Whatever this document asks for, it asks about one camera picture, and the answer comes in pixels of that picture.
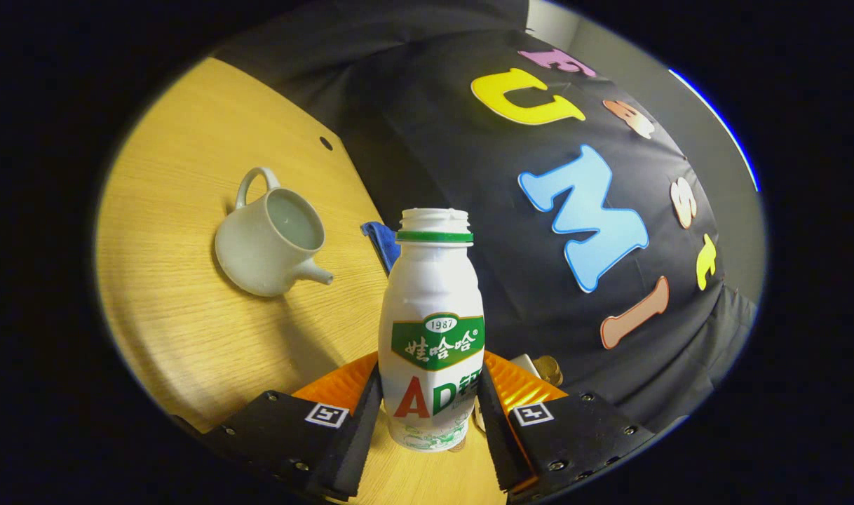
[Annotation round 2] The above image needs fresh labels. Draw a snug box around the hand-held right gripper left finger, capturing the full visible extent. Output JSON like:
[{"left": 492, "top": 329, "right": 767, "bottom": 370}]
[{"left": 203, "top": 352, "right": 384, "bottom": 502}]

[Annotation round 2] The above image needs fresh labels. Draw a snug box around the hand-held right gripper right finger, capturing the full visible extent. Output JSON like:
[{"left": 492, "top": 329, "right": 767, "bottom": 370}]
[{"left": 477, "top": 351, "right": 658, "bottom": 502}]

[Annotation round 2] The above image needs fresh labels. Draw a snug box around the white plastic water bottle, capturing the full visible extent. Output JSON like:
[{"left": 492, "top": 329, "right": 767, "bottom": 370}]
[{"left": 378, "top": 208, "right": 486, "bottom": 453}]

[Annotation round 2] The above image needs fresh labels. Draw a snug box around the white ceramic teacup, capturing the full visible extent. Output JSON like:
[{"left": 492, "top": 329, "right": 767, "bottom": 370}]
[{"left": 214, "top": 167, "right": 334, "bottom": 298}]

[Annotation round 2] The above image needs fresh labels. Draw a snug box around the cream toaster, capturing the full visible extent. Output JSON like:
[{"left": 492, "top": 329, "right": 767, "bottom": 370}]
[{"left": 509, "top": 353, "right": 540, "bottom": 383}]

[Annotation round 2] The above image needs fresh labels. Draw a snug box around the blue towel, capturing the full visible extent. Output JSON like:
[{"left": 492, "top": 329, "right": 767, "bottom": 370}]
[{"left": 360, "top": 221, "right": 402, "bottom": 276}]

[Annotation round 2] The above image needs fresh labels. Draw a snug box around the black backdrop cloth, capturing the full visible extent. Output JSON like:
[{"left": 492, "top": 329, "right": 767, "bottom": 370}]
[{"left": 213, "top": 0, "right": 759, "bottom": 432}]

